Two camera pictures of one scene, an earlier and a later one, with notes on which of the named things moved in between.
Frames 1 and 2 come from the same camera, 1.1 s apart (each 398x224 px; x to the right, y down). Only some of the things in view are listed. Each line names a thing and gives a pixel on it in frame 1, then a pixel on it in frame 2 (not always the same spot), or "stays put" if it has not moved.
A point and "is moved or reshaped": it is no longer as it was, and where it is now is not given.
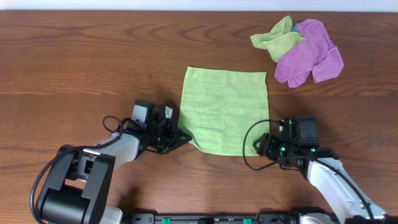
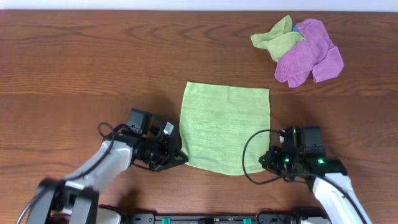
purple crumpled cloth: [317, 55] stays put
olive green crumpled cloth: [280, 40] stays put
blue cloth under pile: [295, 28] stays put
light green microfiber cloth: [217, 105] is moved or reshaped
